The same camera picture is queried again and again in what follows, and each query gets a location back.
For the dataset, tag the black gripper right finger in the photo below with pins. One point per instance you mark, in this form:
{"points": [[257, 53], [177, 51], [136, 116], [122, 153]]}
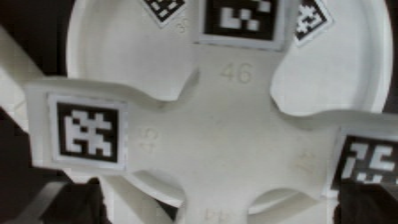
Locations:
{"points": [[367, 204]]}

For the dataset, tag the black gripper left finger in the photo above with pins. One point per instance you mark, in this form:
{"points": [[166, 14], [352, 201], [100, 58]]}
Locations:
{"points": [[68, 204]]}

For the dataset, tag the white cross table base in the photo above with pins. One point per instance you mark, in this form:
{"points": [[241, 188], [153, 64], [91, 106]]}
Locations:
{"points": [[77, 134]]}

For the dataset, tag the white round table top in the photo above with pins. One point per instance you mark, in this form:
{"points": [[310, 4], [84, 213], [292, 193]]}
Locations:
{"points": [[249, 75]]}

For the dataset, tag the white fence rail frame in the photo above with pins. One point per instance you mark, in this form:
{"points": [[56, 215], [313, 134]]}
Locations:
{"points": [[18, 73]]}

